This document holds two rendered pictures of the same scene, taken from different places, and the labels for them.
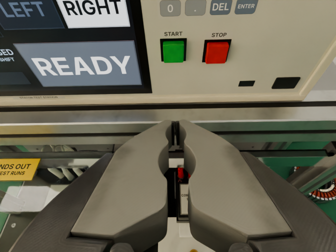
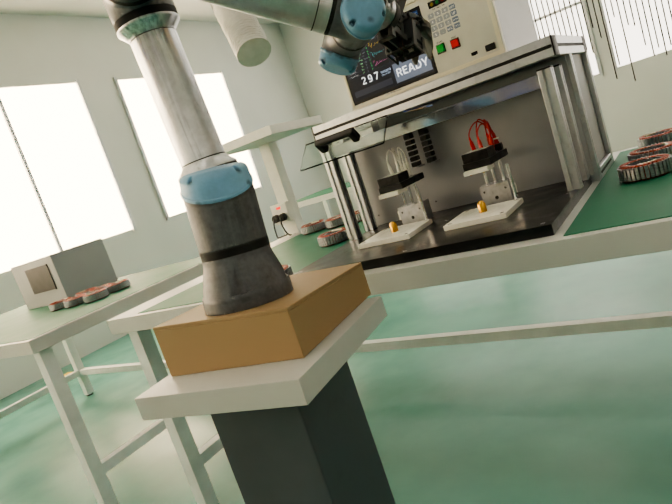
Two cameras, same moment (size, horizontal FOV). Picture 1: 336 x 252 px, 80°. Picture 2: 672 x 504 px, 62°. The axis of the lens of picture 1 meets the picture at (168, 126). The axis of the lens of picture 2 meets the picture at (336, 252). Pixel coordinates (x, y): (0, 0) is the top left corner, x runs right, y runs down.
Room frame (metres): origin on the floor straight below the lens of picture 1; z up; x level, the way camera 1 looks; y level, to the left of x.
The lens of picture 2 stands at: (-1.25, -0.45, 1.00)
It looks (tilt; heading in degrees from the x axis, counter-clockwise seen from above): 9 degrees down; 33
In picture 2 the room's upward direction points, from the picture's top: 18 degrees counter-clockwise
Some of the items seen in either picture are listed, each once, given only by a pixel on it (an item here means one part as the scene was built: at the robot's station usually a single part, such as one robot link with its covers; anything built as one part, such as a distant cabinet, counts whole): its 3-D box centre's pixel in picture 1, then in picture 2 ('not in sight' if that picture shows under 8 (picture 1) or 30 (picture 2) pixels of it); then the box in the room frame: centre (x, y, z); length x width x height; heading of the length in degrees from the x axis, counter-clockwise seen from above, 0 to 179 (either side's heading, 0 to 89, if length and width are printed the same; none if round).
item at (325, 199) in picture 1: (314, 179); (645, 168); (0.18, -0.37, 0.77); 0.11 x 0.11 x 0.04
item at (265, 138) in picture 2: not in sight; (280, 186); (0.65, 0.96, 0.98); 0.37 x 0.35 x 0.46; 87
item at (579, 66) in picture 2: not in sight; (588, 114); (0.42, -0.26, 0.91); 0.28 x 0.03 x 0.32; 177
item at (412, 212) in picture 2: not in sight; (415, 212); (0.18, 0.20, 0.80); 0.08 x 0.05 x 0.06; 87
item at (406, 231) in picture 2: not in sight; (395, 233); (0.04, 0.20, 0.78); 0.15 x 0.15 x 0.01; 87
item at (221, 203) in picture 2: not in sight; (222, 205); (-0.55, 0.19, 0.99); 0.13 x 0.12 x 0.14; 43
